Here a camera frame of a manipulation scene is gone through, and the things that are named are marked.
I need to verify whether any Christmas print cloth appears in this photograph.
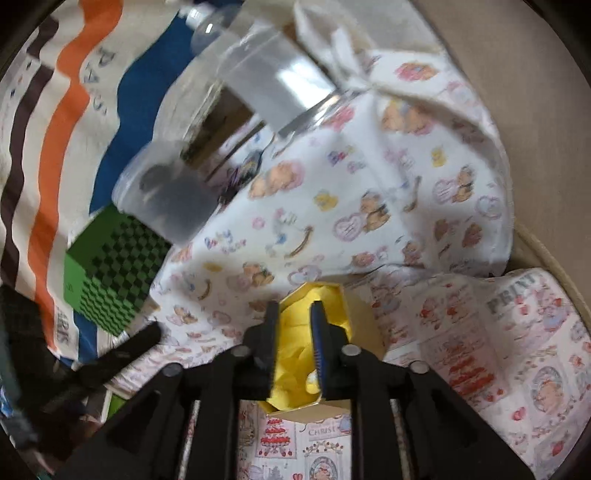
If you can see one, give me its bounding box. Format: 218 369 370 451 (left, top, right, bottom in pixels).
110 267 591 480

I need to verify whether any green checkered box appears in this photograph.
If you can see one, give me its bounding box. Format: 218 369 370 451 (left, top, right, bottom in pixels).
64 204 171 336

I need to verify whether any yellow cloth lining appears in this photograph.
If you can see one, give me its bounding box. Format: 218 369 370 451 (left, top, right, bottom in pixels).
267 283 351 412

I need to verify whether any bear print cloth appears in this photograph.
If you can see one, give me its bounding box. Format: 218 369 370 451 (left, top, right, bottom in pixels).
151 1 513 355

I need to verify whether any striped Paris blanket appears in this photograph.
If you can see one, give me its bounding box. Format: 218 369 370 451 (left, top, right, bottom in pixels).
1 1 200 363

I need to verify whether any octagonal cardboard jewelry box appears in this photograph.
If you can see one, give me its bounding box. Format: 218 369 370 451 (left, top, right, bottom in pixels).
259 284 385 423

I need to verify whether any translucent plastic cup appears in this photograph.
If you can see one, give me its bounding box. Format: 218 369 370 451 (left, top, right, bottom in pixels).
111 140 218 246

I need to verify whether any person's left hand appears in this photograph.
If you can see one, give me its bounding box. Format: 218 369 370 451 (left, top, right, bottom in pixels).
69 414 104 449

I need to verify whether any clear spray bottle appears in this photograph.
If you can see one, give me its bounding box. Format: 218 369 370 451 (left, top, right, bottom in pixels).
179 1 344 138

